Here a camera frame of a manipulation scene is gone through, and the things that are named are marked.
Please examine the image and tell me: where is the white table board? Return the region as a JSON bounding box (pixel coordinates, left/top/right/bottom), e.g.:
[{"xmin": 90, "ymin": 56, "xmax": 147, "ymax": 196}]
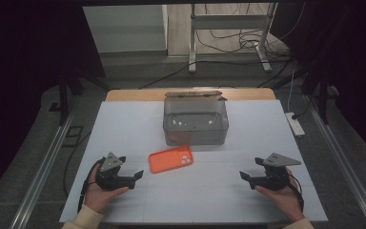
[{"xmin": 59, "ymin": 99, "xmax": 329, "ymax": 223}]

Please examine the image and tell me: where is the white power strip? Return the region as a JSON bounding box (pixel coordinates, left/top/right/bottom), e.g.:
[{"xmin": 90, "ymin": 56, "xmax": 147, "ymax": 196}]
[{"xmin": 284, "ymin": 112, "xmax": 306, "ymax": 138}]

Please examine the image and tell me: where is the person's right hand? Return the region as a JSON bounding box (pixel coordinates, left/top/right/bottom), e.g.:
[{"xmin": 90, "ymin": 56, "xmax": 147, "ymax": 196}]
[{"xmin": 255, "ymin": 168, "xmax": 305, "ymax": 222}]

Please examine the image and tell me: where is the clear plastic storage box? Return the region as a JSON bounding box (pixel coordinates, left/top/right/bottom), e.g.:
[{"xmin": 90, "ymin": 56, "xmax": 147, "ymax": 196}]
[{"xmin": 162, "ymin": 90, "xmax": 230, "ymax": 147}]

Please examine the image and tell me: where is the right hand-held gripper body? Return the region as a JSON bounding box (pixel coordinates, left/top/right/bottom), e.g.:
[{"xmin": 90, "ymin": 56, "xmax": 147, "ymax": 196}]
[{"xmin": 249, "ymin": 153, "xmax": 302, "ymax": 192}]

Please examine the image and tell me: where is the white metal stand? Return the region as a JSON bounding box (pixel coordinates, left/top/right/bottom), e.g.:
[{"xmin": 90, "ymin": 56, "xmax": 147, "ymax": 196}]
[{"xmin": 188, "ymin": 3, "xmax": 279, "ymax": 74}]

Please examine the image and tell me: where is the person's left hand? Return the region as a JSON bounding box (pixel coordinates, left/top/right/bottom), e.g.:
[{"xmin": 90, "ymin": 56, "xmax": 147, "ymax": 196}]
[{"xmin": 84, "ymin": 173, "xmax": 130, "ymax": 214}]

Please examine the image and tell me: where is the white power strip cable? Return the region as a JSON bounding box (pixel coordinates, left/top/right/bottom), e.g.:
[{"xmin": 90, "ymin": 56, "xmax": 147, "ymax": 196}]
[{"xmin": 287, "ymin": 68, "xmax": 297, "ymax": 115}]

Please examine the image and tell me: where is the aluminium floor rail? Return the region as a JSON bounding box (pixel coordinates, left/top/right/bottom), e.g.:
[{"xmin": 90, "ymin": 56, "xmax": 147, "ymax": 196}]
[
  {"xmin": 303, "ymin": 94, "xmax": 366, "ymax": 229},
  {"xmin": 9, "ymin": 104, "xmax": 78, "ymax": 229}
]

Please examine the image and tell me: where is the left hand-held gripper cable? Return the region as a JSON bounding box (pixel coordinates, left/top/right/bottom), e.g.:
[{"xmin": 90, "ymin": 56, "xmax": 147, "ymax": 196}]
[{"xmin": 77, "ymin": 156, "xmax": 107, "ymax": 213}]

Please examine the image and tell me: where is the dark curtain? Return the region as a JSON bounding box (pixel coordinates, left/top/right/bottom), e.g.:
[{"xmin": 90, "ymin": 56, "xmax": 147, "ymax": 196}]
[
  {"xmin": 0, "ymin": 0, "xmax": 107, "ymax": 204},
  {"xmin": 271, "ymin": 0, "xmax": 366, "ymax": 156}
]

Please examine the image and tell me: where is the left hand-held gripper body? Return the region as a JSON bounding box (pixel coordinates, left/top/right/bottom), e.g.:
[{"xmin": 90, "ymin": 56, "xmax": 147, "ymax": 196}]
[{"xmin": 94, "ymin": 152, "xmax": 136, "ymax": 192}]

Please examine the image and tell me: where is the right hand-held gripper cable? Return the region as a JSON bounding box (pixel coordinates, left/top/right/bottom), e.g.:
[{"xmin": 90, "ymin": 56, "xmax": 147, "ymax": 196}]
[{"xmin": 285, "ymin": 173, "xmax": 305, "ymax": 213}]

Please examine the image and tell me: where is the long black floor cable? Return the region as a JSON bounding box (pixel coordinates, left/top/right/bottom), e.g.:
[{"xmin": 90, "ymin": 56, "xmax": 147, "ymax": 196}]
[{"xmin": 137, "ymin": 59, "xmax": 289, "ymax": 91}]

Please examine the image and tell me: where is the tangle of black floor cables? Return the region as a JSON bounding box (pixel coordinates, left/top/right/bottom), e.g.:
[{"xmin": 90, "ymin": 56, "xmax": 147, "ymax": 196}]
[{"xmin": 194, "ymin": 3, "xmax": 306, "ymax": 61}]

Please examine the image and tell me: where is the thin black floor cable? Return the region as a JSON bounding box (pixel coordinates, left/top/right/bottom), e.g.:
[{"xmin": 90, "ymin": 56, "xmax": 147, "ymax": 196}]
[{"xmin": 62, "ymin": 132, "xmax": 92, "ymax": 198}]

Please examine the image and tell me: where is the black floor frame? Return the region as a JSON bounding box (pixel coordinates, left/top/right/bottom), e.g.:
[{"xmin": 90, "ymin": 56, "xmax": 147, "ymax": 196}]
[{"xmin": 61, "ymin": 125, "xmax": 85, "ymax": 148}]

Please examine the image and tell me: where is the black stand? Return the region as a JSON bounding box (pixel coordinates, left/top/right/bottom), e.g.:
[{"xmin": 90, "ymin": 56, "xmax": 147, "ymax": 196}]
[
  {"xmin": 299, "ymin": 71, "xmax": 340, "ymax": 125},
  {"xmin": 49, "ymin": 68, "xmax": 112, "ymax": 127}
]

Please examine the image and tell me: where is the hand-held gripper cable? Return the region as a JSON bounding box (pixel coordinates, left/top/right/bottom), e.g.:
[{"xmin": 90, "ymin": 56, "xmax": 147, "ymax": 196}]
[
  {"xmin": 285, "ymin": 173, "xmax": 305, "ymax": 213},
  {"xmin": 77, "ymin": 156, "xmax": 107, "ymax": 213}
]

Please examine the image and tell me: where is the orange phone case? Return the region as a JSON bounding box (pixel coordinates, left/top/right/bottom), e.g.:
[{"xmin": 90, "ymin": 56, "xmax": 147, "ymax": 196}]
[{"xmin": 148, "ymin": 144, "xmax": 194, "ymax": 175}]

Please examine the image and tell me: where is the white panel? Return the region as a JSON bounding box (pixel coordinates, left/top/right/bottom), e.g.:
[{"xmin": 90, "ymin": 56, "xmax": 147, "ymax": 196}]
[{"xmin": 83, "ymin": 4, "xmax": 169, "ymax": 53}]

